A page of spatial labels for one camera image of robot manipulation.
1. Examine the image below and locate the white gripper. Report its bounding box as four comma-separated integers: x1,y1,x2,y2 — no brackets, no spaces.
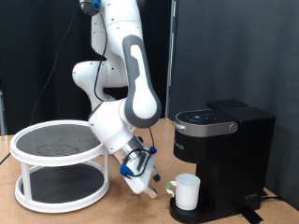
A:
120,143,162,200

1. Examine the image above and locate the white mug with green tape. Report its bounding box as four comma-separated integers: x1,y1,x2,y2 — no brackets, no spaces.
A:
165,173,202,211

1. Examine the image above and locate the black Keurig coffee machine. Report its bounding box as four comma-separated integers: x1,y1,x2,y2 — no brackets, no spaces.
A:
168,98,277,224

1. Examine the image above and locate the white two-tier turntable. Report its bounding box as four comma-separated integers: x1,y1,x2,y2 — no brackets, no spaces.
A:
8,119,110,214

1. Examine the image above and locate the black tape strip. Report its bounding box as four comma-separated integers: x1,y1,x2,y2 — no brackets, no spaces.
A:
238,207,264,224

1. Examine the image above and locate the grey metal pole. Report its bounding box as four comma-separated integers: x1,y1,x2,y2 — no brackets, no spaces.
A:
0,71,7,136

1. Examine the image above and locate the blue cable clip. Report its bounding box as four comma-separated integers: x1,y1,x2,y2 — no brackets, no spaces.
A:
119,163,135,178

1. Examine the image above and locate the black power cord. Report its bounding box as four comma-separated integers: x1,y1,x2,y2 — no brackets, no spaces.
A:
261,189,285,203

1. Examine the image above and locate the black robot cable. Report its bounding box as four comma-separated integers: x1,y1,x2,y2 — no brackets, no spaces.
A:
0,0,157,178

